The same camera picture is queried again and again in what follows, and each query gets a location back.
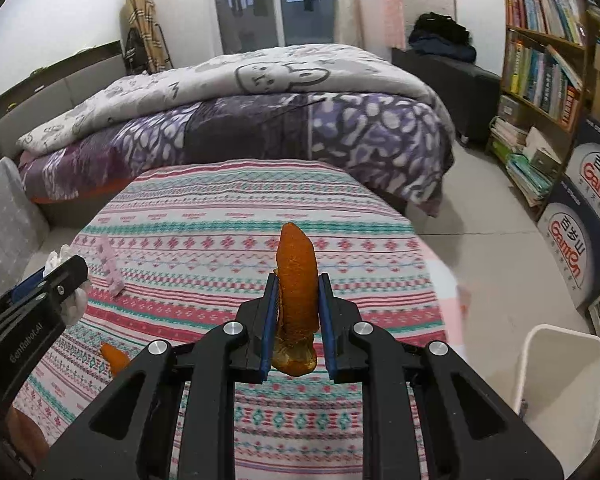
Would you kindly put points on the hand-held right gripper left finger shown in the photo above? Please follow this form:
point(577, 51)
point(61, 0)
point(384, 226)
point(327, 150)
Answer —
point(269, 330)

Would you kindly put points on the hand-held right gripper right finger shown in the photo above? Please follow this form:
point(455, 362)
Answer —
point(327, 330)

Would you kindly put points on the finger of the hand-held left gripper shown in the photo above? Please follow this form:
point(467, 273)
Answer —
point(64, 275)
point(28, 284)

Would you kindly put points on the white tissue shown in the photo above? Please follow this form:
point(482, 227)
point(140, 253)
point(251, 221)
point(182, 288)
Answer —
point(74, 305)

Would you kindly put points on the orange plastic piece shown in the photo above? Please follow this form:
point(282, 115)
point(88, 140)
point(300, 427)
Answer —
point(295, 285)

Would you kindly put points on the white trash bin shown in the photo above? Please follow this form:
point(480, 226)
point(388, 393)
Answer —
point(580, 385)

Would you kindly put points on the person's left forearm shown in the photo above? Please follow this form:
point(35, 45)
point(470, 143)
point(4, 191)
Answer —
point(24, 435)

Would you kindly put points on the pink fuzzy cloth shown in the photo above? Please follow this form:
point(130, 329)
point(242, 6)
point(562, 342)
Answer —
point(110, 270)

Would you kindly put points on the grey cushion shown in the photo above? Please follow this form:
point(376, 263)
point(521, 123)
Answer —
point(9, 220)

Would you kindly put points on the orange bed sheet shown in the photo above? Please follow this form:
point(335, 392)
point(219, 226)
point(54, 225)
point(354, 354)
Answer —
point(74, 192)

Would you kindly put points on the small orange peel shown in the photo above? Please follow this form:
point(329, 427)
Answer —
point(113, 357)

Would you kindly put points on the red green patterned tablecloth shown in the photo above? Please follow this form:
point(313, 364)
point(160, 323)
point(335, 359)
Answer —
point(204, 240)

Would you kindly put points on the grey bed headboard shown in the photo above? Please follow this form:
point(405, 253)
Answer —
point(54, 90)

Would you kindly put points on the purple patterned quilt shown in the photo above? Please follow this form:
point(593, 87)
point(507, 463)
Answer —
point(229, 125)

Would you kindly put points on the black bag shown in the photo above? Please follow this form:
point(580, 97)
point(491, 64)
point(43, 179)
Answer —
point(137, 52)

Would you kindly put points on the white cartoon print quilt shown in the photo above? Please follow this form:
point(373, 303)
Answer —
point(189, 75)

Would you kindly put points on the black bench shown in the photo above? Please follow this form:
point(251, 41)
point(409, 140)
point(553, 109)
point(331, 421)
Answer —
point(465, 95)

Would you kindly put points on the plaid coat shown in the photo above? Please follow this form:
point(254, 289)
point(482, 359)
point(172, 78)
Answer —
point(142, 10)

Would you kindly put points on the glass balcony door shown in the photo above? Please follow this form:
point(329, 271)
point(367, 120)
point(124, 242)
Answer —
point(250, 25)

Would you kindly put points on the pile of black clothes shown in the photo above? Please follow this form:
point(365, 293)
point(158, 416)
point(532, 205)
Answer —
point(440, 30)

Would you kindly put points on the white curtain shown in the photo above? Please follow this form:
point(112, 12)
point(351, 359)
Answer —
point(347, 10)

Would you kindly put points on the pink hanging cloth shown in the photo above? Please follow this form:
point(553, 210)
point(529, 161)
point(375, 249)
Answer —
point(392, 15)

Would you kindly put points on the wooden bookshelf with books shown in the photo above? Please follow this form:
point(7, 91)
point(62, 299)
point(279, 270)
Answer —
point(535, 75)

